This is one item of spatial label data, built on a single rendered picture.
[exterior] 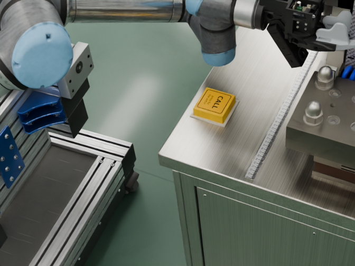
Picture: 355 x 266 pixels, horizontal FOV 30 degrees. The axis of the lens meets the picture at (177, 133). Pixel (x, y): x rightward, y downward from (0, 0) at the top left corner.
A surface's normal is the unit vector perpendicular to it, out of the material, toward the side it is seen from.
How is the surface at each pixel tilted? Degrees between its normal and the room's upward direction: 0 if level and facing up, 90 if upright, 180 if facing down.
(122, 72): 0
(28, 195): 0
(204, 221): 90
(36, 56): 87
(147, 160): 0
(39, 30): 11
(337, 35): 90
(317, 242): 90
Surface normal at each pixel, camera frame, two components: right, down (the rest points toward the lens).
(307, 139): -0.44, 0.70
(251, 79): -0.09, -0.66
